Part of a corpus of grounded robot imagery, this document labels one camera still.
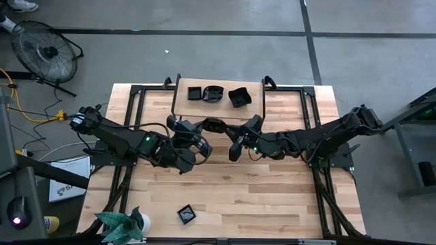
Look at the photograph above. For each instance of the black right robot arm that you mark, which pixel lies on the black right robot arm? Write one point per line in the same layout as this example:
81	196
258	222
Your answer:
323	136

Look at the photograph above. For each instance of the black floor fan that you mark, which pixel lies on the black floor fan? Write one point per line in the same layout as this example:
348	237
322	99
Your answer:
44	52

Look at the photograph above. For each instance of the white printed cardboard box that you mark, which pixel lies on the white printed cardboard box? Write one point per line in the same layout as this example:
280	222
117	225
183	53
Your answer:
68	183

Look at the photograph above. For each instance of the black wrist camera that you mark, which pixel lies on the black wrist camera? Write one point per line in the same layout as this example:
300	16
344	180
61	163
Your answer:
206	149
235	153

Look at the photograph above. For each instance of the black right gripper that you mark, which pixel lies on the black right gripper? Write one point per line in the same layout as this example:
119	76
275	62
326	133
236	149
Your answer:
255	137

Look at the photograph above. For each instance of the green plant in white pot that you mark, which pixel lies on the green plant in white pot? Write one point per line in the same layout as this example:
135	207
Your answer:
119	226

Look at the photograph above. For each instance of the black leaf-shaped plate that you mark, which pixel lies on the black leaf-shaped plate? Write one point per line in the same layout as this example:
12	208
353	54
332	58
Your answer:
215	125

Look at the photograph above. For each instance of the small black square dish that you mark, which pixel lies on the small black square dish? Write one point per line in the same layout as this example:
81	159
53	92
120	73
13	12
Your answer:
194	93

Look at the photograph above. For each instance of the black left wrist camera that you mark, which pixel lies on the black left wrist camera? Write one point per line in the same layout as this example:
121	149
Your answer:
206	149

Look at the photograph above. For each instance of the wooden shelf with black legs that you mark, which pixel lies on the wooden shelf with black legs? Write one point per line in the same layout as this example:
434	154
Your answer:
190	109

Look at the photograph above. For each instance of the black metal table frame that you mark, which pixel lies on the black metal table frame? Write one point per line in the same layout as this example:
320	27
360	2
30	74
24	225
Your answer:
136	90

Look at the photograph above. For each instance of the black computer mouse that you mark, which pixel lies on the black computer mouse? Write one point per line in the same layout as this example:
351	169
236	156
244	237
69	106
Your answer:
18	212

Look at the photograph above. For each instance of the black deep square bowl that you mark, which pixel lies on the black deep square bowl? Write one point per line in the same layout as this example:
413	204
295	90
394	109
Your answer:
240	97

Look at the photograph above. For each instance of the person's foot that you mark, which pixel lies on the person's foot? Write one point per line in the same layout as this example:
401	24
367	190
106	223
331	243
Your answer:
22	5
8	24

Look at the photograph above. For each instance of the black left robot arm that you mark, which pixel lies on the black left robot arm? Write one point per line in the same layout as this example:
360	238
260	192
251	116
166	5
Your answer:
116	137

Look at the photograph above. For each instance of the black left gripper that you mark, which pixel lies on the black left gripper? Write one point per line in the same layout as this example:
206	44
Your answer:
185	131

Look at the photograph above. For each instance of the black metal bar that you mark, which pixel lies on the black metal bar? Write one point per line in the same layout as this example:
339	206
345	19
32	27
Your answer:
51	171

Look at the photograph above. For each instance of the grey metal stand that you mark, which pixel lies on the grey metal stand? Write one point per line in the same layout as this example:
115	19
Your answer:
412	149

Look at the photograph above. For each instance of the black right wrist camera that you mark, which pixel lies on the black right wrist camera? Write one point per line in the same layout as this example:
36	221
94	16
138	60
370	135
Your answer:
235	153

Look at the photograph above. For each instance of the black square rimmed plate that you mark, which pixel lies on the black square rimmed plate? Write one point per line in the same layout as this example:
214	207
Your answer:
186	214

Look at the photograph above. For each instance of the black box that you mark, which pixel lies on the black box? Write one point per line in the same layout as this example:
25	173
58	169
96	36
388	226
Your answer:
427	173

